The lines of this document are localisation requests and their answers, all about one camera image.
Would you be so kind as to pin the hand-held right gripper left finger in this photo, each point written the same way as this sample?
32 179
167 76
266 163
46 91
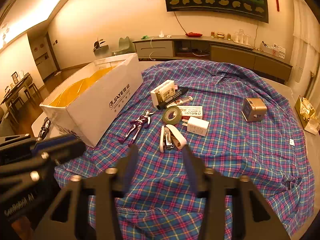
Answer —
131 161

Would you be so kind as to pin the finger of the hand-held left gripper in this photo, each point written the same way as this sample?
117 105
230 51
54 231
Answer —
62 146

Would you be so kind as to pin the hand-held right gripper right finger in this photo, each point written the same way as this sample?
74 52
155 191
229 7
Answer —
190 166

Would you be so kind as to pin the white cardboard box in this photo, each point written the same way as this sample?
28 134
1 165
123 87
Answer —
100 105

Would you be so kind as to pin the white red label box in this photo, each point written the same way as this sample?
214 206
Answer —
191 110

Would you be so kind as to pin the clear plastic refill tube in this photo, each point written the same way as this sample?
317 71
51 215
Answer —
180 102

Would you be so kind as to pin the gold cube box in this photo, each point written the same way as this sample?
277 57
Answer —
258 110

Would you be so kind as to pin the white stapler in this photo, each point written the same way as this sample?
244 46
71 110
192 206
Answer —
178 140

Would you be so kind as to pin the white charger adapter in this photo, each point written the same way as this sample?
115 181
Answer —
197 127

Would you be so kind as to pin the purple silver toy figure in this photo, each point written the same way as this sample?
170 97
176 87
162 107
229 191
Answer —
140 122

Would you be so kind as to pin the green tape roll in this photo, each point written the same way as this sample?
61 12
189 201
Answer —
172 122

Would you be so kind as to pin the blue pink plaid cloth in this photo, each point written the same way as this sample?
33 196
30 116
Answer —
237 155

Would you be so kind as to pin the black marker pen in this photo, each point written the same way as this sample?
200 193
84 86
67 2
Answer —
182 91

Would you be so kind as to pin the dark dining table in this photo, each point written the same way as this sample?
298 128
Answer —
15 87

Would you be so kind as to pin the beige tissue pack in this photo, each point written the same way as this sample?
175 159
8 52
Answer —
163 91

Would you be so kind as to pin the potted plant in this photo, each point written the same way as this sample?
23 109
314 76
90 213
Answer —
98 45

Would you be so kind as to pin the shoes in cabinet shelf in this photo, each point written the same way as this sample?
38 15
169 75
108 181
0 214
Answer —
197 53

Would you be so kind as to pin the pale green child chair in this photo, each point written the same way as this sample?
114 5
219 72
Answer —
123 44

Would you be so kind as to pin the long grey tv cabinet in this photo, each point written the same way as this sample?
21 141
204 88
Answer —
225 52

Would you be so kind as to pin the green toy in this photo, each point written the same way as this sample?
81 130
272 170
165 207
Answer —
144 37

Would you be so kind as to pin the gold foil bag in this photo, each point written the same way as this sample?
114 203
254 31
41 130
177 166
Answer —
305 110

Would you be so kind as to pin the small white figurine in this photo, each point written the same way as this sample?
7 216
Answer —
162 33

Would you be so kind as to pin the red plate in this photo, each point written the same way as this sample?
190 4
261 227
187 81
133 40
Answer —
193 34

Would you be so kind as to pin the gold round ornament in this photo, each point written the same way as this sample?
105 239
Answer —
220 35

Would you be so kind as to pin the set of clear glasses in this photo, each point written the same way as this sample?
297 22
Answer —
241 37

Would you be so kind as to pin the white boxes with red print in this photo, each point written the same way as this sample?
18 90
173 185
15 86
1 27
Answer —
275 48

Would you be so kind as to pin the cream curtain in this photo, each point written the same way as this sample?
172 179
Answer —
303 30

